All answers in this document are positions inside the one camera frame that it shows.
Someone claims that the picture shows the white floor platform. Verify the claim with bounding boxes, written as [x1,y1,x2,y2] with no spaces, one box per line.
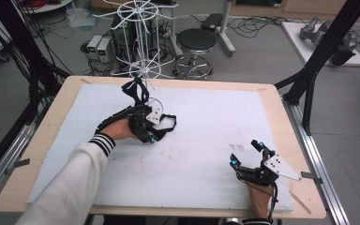
[281,21,360,68]

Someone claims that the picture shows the black bow tie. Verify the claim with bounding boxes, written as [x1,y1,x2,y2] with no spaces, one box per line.
[120,77,150,106]
[151,113,178,143]

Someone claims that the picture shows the person's left hand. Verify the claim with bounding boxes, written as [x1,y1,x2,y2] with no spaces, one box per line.
[100,117,139,142]

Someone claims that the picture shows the white wire display rack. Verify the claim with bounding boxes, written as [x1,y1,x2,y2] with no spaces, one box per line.
[92,0,180,114]

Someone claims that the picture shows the person's right hand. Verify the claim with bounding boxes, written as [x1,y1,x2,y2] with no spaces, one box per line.
[246,183,274,219]

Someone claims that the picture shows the white foam mat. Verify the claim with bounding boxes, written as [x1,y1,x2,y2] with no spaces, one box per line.
[26,82,295,213]

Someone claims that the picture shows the grey power supply unit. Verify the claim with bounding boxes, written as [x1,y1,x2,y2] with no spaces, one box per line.
[96,37,113,64]
[86,34,104,54]

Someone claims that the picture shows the black foot pedal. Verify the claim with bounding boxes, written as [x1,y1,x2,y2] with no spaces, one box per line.
[200,12,224,33]

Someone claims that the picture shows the white metal stand leg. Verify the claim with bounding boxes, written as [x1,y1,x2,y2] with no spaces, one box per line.
[216,0,237,58]

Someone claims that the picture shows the black metal frame post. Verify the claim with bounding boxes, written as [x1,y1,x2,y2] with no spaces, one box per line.
[274,0,360,136]

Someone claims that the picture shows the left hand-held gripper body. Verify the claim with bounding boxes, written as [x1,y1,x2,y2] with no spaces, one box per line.
[127,103,165,144]

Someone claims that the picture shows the clear plastic bag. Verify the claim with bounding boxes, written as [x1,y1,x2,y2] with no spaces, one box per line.
[66,7,101,30]

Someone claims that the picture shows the black frame with cable bundle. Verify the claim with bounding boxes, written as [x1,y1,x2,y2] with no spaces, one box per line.
[0,0,73,186]

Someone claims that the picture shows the thin wooden stick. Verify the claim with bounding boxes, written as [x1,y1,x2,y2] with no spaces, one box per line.
[288,188,312,216]

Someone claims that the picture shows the grey robot device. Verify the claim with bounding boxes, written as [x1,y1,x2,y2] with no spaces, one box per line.
[299,16,360,67]

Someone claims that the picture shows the aluminium rail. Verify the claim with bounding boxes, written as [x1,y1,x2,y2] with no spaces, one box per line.
[281,95,352,225]
[0,123,37,209]

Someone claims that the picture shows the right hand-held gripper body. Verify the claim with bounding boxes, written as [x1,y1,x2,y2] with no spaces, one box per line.
[235,148,304,188]

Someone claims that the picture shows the round white table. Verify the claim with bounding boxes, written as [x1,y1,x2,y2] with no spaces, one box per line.
[21,0,74,15]

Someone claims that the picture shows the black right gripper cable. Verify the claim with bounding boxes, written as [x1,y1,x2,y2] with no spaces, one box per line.
[237,177,279,223]

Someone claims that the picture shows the black floor cables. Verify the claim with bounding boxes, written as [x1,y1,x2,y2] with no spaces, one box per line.
[226,14,296,40]

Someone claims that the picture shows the black round stool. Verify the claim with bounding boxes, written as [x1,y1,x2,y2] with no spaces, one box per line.
[172,28,218,81]

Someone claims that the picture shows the black computer tower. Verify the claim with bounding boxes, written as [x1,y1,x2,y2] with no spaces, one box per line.
[110,13,140,63]

